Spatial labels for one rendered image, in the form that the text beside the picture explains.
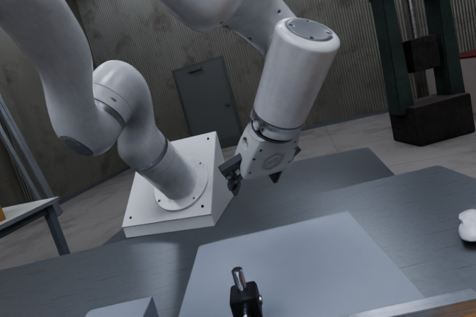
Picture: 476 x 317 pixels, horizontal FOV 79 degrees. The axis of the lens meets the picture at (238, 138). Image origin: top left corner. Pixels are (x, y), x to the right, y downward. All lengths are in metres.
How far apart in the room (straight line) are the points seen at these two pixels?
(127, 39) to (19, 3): 7.69
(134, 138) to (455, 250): 0.68
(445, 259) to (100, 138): 0.65
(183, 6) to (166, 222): 0.70
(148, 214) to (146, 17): 7.21
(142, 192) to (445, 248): 0.81
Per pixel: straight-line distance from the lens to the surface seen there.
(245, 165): 0.48
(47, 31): 0.54
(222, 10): 0.34
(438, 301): 0.33
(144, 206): 0.99
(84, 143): 0.65
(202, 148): 0.99
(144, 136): 0.75
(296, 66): 0.37
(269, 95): 0.40
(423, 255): 0.62
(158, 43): 7.75
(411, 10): 4.46
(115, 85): 0.68
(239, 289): 0.34
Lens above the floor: 1.17
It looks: 8 degrees down
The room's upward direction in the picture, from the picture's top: 15 degrees counter-clockwise
